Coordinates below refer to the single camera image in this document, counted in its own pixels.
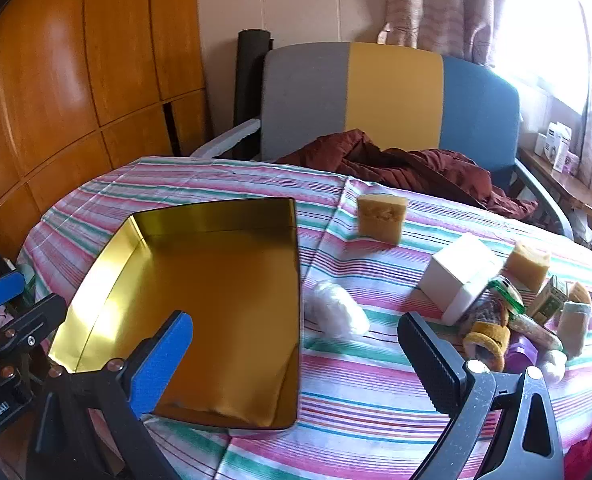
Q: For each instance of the green carton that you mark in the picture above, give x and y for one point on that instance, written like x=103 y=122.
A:
x=551 y=297

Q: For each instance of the gold metal tin tray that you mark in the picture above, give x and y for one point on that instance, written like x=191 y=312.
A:
x=215 y=285

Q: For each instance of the small white box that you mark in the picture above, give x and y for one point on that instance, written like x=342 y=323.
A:
x=541 y=145

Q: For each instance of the wooden desk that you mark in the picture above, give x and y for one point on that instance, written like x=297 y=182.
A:
x=571 y=190

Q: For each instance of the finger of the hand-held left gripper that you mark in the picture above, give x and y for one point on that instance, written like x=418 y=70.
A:
x=25 y=330
x=0 y=291

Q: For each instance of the white printed box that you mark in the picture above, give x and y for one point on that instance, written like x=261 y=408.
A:
x=560 y=142

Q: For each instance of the black rolled mat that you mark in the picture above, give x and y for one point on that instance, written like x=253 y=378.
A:
x=248 y=85

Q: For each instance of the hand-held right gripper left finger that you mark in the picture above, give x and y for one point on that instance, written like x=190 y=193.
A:
x=160 y=365

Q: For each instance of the wooden wardrobe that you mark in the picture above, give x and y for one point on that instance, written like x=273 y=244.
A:
x=50 y=85

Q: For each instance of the maroon cloth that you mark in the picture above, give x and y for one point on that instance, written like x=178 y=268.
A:
x=416 y=165

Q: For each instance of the yellow brown plush slipper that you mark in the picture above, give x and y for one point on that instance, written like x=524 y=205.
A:
x=486 y=340

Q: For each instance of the beige roll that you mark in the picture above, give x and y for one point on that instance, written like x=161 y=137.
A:
x=573 y=327

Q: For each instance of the grey yellow blue chair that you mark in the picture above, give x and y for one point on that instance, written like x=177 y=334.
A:
x=306 y=100

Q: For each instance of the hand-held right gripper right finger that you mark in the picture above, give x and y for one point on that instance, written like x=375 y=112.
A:
x=433 y=365

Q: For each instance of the pastel stick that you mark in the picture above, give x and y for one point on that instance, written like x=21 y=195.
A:
x=536 y=335

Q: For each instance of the striped tablecloth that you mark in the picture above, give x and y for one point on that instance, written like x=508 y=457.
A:
x=366 y=400

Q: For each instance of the pink box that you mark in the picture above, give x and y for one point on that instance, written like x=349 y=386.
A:
x=572 y=164

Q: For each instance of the large yellow sponge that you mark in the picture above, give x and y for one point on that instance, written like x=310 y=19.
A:
x=381 y=220

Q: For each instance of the purple object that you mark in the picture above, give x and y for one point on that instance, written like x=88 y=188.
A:
x=518 y=357

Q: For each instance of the window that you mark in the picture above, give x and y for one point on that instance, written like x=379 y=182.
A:
x=541 y=25

